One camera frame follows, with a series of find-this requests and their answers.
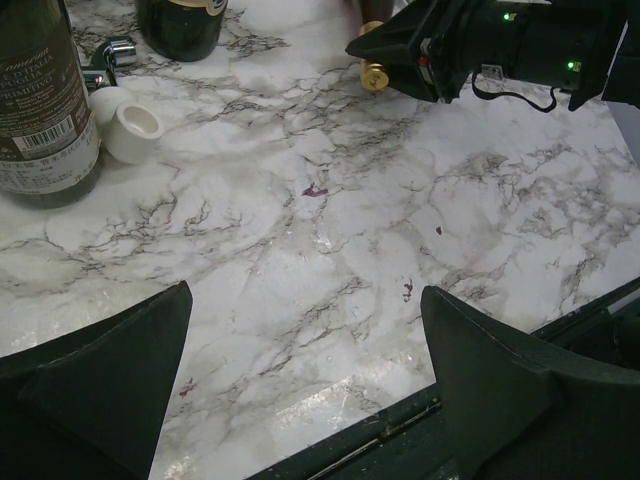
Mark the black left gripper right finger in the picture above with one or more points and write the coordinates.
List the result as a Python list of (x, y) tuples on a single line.
[(561, 403)]

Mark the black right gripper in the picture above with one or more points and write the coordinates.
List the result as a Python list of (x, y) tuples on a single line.
[(431, 48)]

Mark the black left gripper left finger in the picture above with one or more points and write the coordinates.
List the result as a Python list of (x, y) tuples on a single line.
[(91, 404)]

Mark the red wine bottle gold cap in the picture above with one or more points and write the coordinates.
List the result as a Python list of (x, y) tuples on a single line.
[(372, 14)]

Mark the green bottle cream label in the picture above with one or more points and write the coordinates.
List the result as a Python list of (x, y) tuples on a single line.
[(185, 31)]

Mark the green bottle silver neck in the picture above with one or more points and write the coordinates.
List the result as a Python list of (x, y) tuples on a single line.
[(49, 138)]

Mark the white cork stopper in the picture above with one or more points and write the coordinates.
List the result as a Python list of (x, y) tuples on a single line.
[(128, 130)]

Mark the silver metal stopper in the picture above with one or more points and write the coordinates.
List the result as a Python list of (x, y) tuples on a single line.
[(115, 52)]

